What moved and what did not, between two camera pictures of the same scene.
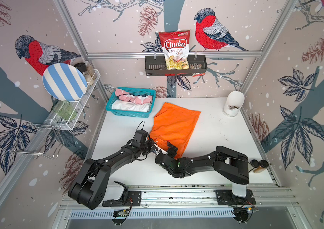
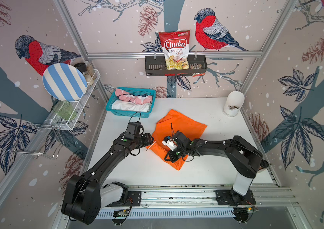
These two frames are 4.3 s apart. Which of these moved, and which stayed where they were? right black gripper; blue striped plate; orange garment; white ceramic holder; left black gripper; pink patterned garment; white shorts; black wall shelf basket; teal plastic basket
Moved: orange garment; left black gripper; right black gripper
Stayed: blue striped plate; white shorts; teal plastic basket; white ceramic holder; pink patterned garment; black wall shelf basket
